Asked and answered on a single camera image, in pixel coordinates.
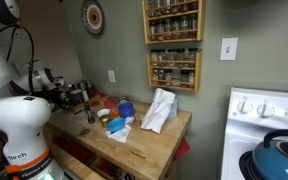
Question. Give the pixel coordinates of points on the orange container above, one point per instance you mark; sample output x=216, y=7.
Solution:
x=114, y=114

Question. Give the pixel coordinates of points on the wooden butcher block table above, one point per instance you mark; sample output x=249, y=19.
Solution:
x=144, y=146

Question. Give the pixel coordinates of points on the pale blue box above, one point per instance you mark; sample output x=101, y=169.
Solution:
x=173, y=108

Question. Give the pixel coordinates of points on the wooden spice rack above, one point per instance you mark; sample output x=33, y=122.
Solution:
x=197, y=76
x=200, y=20

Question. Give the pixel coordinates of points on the blue plastic cup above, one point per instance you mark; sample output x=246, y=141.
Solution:
x=126, y=110

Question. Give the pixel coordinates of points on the white wall outlet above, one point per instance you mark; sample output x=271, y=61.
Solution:
x=111, y=76

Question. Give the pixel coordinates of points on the small white cup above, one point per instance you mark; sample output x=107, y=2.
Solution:
x=103, y=112

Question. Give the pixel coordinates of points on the white light switch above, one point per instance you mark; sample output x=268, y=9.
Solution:
x=228, y=48

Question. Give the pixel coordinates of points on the red cloth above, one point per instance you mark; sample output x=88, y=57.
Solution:
x=181, y=149

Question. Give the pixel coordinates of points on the black pen silver tip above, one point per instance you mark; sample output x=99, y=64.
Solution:
x=79, y=112

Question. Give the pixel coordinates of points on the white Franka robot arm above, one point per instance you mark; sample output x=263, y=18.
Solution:
x=17, y=116

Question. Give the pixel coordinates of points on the black jar white label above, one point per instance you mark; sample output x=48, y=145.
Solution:
x=76, y=97

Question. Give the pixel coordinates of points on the white stove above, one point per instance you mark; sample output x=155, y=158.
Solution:
x=240, y=140

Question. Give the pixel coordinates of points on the decorative wall plate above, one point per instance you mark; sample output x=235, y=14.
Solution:
x=92, y=16

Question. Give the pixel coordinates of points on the red translucent container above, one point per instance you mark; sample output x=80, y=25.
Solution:
x=110, y=102

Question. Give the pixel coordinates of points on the black stove burner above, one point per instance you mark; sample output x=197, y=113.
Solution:
x=245, y=165

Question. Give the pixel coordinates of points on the jar with grey lid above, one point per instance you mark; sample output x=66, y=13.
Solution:
x=123, y=99

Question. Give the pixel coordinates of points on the white cloth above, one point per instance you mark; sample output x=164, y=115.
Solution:
x=157, y=111

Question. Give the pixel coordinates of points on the white stove knob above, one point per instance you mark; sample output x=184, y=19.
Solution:
x=244, y=106
x=265, y=109

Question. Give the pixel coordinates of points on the gold jar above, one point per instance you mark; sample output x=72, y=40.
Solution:
x=104, y=120

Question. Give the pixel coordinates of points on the blue handheld microphone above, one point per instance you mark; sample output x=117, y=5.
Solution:
x=90, y=116

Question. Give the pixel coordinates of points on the white crumpled tissue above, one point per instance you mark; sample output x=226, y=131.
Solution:
x=120, y=136

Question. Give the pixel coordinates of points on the glass spice jar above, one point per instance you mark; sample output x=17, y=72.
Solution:
x=151, y=8
x=168, y=77
x=161, y=76
x=193, y=25
x=158, y=7
x=175, y=28
x=166, y=6
x=184, y=4
x=153, y=31
x=162, y=57
x=193, y=4
x=175, y=5
x=160, y=30
x=171, y=57
x=184, y=78
x=155, y=76
x=180, y=57
x=168, y=29
x=191, y=79
x=192, y=57
x=154, y=57
x=183, y=26

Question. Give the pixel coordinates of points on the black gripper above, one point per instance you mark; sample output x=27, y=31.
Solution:
x=60, y=97

